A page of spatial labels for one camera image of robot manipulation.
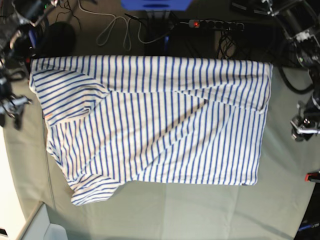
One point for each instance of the light grey plastic bin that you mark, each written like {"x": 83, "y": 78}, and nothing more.
{"x": 39, "y": 227}

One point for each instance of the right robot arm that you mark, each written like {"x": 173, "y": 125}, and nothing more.
{"x": 23, "y": 34}

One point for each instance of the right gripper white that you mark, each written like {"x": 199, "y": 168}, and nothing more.
{"x": 14, "y": 108}

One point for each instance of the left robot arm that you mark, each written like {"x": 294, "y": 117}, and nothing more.
{"x": 301, "y": 27}

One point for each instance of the blue white striped t-shirt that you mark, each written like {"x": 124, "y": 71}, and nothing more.
{"x": 114, "y": 119}

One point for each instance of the blue plastic box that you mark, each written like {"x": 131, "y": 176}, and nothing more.
{"x": 155, "y": 5}

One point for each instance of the black power strip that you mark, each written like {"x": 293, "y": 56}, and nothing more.
{"x": 217, "y": 25}

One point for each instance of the red black right clamp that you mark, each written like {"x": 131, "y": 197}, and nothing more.
{"x": 313, "y": 177}

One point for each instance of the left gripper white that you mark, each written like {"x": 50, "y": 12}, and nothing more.
{"x": 306, "y": 122}

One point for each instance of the black round stand base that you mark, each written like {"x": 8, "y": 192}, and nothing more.
{"x": 59, "y": 41}

